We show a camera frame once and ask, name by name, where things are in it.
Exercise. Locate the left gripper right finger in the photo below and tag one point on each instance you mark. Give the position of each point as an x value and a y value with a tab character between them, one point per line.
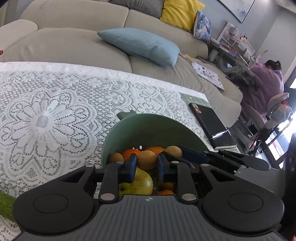
182	176

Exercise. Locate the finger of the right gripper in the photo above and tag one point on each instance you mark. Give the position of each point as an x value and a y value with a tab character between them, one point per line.
171	158
224	160

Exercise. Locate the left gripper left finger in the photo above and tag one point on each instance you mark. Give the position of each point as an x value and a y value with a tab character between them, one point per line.
86	179

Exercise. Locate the brown longan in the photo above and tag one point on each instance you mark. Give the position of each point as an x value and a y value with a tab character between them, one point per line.
116	157
174	150
147	160

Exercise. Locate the orange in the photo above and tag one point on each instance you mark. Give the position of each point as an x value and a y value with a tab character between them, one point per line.
127	153
166	188
155	150

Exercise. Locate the yellow green pear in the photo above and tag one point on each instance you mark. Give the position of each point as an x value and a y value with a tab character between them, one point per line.
142	185

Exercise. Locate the green fruit bowl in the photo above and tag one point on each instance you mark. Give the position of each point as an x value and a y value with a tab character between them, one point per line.
148	130

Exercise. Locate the grey office chair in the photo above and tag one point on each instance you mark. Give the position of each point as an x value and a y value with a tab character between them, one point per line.
277	112

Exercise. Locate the green checked table mat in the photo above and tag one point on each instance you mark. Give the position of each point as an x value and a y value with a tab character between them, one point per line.
200	99

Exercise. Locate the patterned paper sheet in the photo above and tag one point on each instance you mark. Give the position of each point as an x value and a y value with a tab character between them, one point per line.
208	75

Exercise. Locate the white lace tablecloth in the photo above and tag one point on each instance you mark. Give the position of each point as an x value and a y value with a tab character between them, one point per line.
54	120

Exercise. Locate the person in purple robe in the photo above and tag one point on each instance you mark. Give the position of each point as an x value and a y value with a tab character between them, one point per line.
269	82

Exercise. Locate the cluttered desk with shelves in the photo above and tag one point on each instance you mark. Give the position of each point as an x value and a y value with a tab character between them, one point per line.
231	52

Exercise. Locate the light blue cushion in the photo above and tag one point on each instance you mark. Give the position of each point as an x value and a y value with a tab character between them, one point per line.
142	44

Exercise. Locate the blue floral cushion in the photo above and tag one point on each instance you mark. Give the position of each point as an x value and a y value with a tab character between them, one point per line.
202	28

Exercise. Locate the beige sofa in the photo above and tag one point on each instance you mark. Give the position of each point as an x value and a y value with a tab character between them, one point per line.
66	32

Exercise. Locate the yellow cushion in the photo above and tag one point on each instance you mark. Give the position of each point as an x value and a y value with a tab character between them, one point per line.
181	13

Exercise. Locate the grey cushion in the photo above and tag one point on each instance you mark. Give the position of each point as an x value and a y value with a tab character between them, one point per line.
150	7

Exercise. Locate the framed landscape painting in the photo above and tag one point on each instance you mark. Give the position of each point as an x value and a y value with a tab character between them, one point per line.
238	8

